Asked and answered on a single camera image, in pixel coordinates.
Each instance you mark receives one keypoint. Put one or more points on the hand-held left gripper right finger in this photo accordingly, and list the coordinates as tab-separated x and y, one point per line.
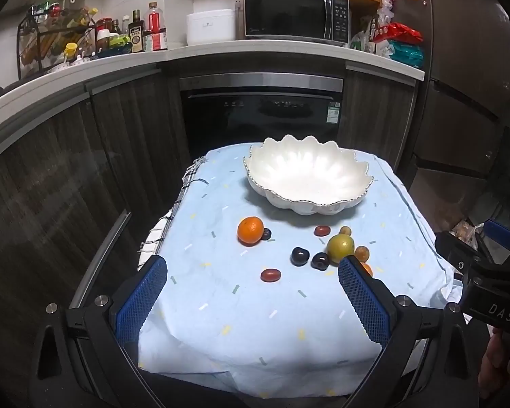
365	301

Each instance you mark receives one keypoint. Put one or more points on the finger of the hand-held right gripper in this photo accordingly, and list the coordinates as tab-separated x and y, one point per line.
499	237
454	250

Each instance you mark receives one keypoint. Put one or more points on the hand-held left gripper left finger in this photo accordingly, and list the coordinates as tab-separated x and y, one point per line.
140	301

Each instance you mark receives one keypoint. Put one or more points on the orange mandarin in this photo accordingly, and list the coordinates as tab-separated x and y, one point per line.
367	268
250	230

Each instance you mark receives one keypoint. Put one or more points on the green round fruit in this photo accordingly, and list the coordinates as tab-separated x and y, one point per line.
341	248

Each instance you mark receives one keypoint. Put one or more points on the dark purple plum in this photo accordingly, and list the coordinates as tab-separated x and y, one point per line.
300	256
320	261

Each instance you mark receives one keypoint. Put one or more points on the small dark grape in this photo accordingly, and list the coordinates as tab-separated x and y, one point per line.
266	233

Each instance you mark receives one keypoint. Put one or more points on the white scalloped bowl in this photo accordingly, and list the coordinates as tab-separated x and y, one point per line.
306	174

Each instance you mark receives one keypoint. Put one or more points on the person's right hand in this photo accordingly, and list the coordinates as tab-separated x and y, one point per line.
499	365

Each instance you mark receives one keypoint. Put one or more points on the clear bag of produce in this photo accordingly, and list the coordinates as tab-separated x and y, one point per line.
463	231

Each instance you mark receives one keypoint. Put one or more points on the white striped towel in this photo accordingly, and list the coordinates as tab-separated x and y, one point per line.
161	233

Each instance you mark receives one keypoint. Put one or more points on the light blue patterned tablecloth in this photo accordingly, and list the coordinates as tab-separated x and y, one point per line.
238	306

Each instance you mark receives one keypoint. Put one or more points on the long dark wood cabinet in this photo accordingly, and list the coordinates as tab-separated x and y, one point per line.
68	178

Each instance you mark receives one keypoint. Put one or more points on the narrow dark wood cabinet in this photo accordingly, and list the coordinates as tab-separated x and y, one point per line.
374	114

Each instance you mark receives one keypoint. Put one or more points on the dark refrigerator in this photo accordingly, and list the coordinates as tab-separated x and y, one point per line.
459	72

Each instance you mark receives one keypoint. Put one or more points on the teal snack bag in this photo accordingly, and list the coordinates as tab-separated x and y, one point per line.
406	54

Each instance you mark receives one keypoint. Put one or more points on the black built-in dishwasher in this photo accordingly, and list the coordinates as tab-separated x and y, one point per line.
259	114

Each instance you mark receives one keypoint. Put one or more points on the red snack bag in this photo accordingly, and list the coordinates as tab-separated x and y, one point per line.
397	32

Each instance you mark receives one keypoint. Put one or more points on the white plastic bag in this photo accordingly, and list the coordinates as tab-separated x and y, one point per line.
365	37

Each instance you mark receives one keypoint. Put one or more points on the green container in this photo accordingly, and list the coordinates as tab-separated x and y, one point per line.
120	43

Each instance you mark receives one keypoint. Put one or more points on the yellow cap bottle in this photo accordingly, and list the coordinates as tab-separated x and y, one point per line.
70	51

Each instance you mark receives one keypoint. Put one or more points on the dark oil bottle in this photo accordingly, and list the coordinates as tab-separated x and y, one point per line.
136	34

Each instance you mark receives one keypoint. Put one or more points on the clear bottle with red label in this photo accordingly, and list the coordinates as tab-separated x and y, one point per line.
155	29

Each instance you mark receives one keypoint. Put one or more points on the red lid jar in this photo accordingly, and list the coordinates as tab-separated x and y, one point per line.
103	23

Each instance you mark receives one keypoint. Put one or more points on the white rice cooker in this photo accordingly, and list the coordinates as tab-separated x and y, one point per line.
210	27

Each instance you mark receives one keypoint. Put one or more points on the black microwave oven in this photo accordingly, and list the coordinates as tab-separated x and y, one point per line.
293	15

